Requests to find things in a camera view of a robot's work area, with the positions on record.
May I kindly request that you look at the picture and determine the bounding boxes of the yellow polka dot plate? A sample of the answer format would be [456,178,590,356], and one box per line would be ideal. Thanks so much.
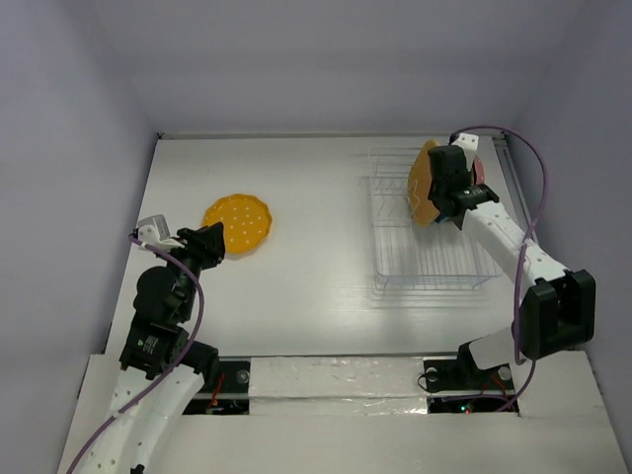
[201,194,273,255]

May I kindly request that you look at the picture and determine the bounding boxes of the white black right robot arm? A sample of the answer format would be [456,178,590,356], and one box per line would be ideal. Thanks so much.
[429,144,596,387]

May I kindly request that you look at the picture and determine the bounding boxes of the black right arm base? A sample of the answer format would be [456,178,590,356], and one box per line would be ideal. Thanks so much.
[417,357,519,415]

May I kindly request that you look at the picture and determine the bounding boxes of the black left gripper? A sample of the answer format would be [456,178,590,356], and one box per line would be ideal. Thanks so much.
[157,220,224,318]

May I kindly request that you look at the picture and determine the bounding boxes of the square woven bamboo tray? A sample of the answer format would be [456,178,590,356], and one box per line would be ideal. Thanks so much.
[407,139,439,227]

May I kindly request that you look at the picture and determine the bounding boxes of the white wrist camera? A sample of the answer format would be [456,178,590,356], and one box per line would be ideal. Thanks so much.
[448,131,479,154]
[132,214,182,251]

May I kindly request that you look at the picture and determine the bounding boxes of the pink polka dot plate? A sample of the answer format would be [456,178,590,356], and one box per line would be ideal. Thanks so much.
[471,156,485,186]

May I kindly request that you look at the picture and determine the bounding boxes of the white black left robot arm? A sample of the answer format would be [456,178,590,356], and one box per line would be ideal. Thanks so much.
[68,215,225,473]

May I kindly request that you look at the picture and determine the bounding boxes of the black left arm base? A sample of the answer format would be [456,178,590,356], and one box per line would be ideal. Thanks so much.
[184,357,251,416]

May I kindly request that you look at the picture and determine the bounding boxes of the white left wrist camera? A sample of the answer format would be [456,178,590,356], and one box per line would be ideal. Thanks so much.
[132,214,182,251]

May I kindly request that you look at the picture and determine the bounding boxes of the white wire dish rack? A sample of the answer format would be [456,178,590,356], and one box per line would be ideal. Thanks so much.
[367,146,504,304]

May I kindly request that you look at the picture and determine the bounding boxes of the foil covered front bar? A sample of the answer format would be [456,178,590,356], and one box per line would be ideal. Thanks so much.
[248,356,428,417]

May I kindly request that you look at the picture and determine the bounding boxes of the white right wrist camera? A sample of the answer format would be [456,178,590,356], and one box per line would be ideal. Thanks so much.
[448,131,479,154]

